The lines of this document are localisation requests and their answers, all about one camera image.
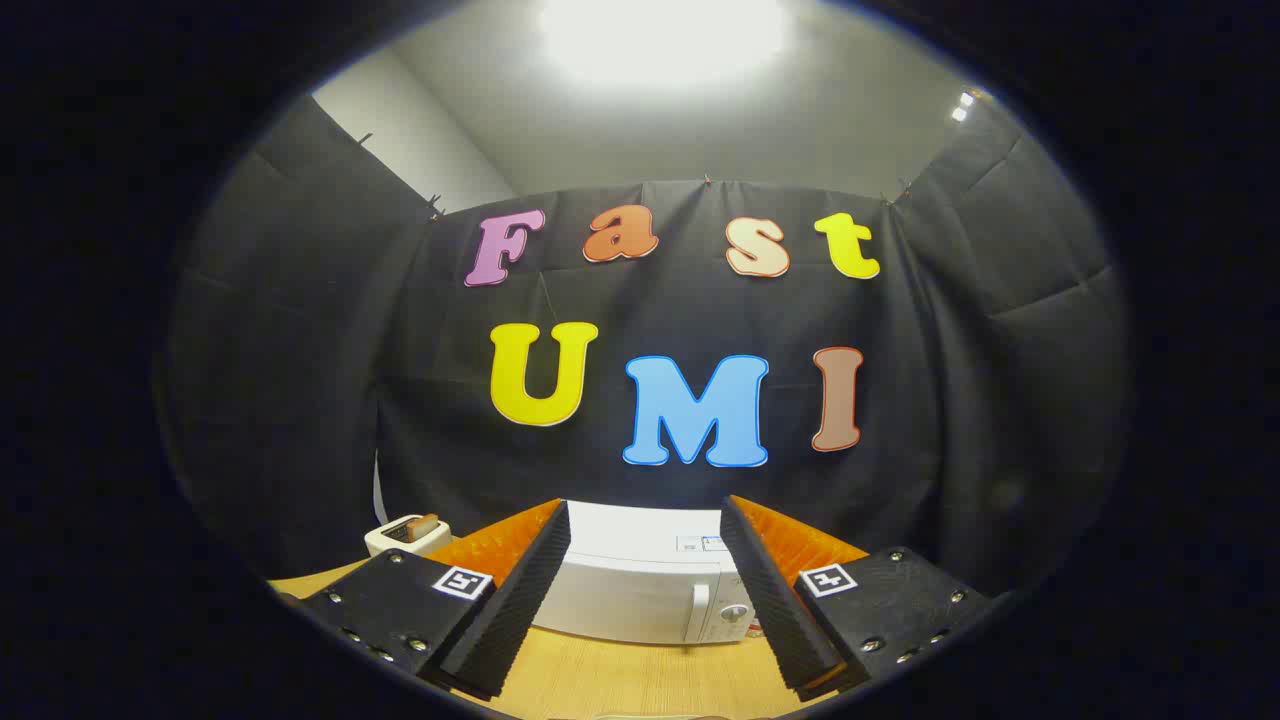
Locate white microwave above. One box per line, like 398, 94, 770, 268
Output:
530, 500, 761, 646

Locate white toaster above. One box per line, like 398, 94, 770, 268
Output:
364, 514, 454, 559

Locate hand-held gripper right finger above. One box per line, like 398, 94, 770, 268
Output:
720, 495, 1001, 701

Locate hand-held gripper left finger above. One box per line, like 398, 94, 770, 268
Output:
300, 498, 573, 701

